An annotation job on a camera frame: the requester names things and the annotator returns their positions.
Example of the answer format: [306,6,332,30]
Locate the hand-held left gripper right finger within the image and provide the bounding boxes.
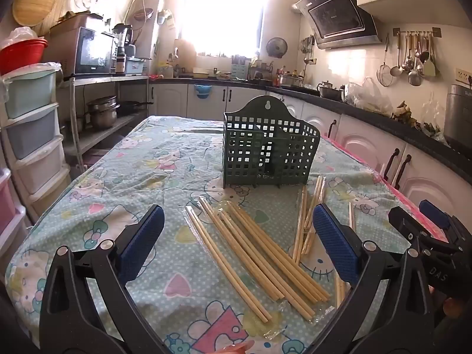
[313,204,437,354]

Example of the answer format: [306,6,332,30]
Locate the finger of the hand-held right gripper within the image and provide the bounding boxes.
[419,199,452,229]
[388,206,430,242]

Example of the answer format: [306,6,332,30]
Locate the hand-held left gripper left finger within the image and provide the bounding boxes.
[39,204,165,354]

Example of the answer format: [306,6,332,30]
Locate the pile of bamboo chopsticks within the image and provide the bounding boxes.
[184,175,358,326]

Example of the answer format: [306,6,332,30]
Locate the green plastic utensil basket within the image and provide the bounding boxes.
[222,95,321,189]

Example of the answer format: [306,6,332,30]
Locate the row of hanging metal utensils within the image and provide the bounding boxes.
[377,27,442,87]

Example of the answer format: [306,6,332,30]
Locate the person's right hand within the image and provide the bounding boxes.
[443,296,464,318]

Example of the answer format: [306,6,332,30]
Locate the cartoon cat printed tablecloth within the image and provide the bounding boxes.
[5,115,425,354]

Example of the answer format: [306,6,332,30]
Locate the grey rice cooker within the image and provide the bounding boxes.
[444,84,472,148]

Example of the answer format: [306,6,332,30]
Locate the plastic bag with food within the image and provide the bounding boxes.
[347,77,393,115]

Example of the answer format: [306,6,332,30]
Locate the black frying pan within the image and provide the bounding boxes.
[118,100,153,116]

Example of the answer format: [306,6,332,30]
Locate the large stainless steel pot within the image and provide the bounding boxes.
[86,96,120,130]

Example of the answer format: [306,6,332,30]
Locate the metal shelf rack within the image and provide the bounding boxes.
[59,76,153,173]

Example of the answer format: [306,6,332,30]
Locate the plastic drawer cabinet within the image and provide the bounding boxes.
[0,168,29,264]
[2,63,72,216]

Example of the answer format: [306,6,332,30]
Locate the white kitchen base cabinets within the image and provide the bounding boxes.
[149,81,472,237]

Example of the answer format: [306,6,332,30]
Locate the light blue plastic crate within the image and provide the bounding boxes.
[125,57,152,76]

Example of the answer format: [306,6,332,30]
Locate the wooden cutting board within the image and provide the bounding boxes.
[174,39,197,71]

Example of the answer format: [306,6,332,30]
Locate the silver microwave oven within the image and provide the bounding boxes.
[50,26,117,78]

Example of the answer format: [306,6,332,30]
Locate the black blender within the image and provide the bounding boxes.
[112,23,135,73]

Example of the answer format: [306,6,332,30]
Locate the light blue knife holder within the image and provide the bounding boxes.
[231,55,249,80]

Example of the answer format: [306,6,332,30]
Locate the small round fan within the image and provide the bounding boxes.
[266,37,288,59]

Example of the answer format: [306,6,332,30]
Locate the red plastic basin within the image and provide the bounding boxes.
[0,38,48,76]

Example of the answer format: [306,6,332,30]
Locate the black range hood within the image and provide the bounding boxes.
[293,0,382,50]

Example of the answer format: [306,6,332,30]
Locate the clear plastic bag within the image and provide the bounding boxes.
[0,27,39,50]

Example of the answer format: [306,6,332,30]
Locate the kitchen window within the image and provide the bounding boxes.
[181,0,271,58]

